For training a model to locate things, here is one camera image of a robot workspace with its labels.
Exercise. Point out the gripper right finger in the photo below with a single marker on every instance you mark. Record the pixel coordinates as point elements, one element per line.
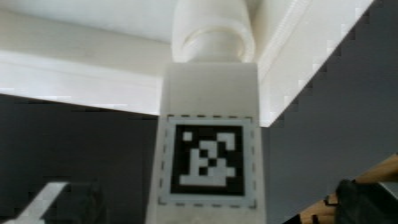
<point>362,202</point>

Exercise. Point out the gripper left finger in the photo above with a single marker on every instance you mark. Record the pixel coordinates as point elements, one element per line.
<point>66,204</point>

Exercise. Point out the white square table top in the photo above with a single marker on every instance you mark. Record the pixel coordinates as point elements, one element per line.
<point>87,48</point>

